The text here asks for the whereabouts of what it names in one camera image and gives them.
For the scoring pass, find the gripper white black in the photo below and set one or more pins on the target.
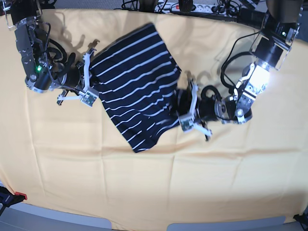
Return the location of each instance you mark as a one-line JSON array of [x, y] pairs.
[[194, 112], [75, 84]]

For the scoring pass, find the navy white striped T-shirt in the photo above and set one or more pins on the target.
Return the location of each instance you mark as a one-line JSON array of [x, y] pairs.
[[136, 78]]

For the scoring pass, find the robot arm silver black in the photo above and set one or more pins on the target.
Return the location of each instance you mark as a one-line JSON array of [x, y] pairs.
[[46, 63], [278, 30]]

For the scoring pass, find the yellow table cloth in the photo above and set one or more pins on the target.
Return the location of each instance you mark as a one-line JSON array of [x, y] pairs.
[[71, 158]]

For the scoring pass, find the white power strip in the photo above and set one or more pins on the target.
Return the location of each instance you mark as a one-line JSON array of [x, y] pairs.
[[175, 7]]

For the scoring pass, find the red black clamp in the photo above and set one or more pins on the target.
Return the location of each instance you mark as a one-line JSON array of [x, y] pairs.
[[8, 199]]

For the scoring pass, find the black clamp right corner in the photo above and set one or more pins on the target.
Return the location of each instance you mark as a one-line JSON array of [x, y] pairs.
[[303, 220]]

